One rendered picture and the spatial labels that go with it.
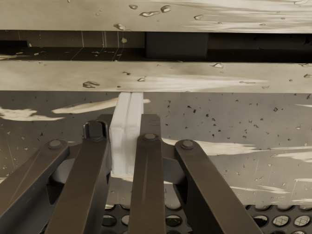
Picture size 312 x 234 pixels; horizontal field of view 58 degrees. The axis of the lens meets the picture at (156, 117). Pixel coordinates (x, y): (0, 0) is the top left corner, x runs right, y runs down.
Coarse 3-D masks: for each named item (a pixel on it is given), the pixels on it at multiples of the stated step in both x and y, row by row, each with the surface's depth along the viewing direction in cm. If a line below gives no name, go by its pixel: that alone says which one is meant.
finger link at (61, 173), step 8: (104, 120) 17; (80, 144) 14; (72, 152) 14; (64, 160) 13; (72, 160) 13; (64, 168) 13; (56, 176) 13; (64, 176) 13; (56, 184) 13; (64, 184) 14
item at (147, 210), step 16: (144, 144) 13; (160, 144) 13; (144, 160) 12; (160, 160) 12; (144, 176) 11; (160, 176) 11; (144, 192) 10; (160, 192) 10; (144, 208) 10; (160, 208) 10; (128, 224) 9; (144, 224) 9; (160, 224) 9
